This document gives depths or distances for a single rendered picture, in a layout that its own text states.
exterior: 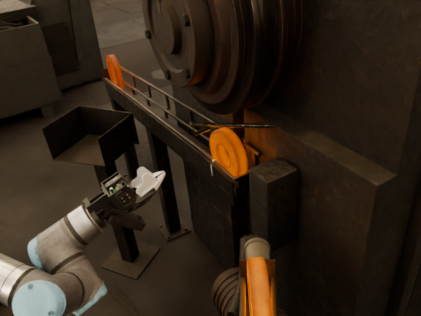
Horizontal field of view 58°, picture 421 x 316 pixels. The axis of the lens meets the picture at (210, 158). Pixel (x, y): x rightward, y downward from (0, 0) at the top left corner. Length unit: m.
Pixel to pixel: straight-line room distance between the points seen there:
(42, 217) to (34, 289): 1.48
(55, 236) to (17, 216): 1.42
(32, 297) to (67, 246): 0.18
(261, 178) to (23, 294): 0.55
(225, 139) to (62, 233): 0.48
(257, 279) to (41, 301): 0.42
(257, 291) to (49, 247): 0.52
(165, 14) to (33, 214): 1.70
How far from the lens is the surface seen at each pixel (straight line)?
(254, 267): 0.73
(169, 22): 0.89
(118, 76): 2.00
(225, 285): 1.03
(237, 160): 1.04
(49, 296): 0.85
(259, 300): 0.71
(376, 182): 0.79
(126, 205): 1.00
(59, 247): 1.00
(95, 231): 0.99
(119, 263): 1.88
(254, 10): 0.77
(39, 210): 2.39
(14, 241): 2.25
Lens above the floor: 1.33
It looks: 33 degrees down
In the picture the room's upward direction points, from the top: 6 degrees counter-clockwise
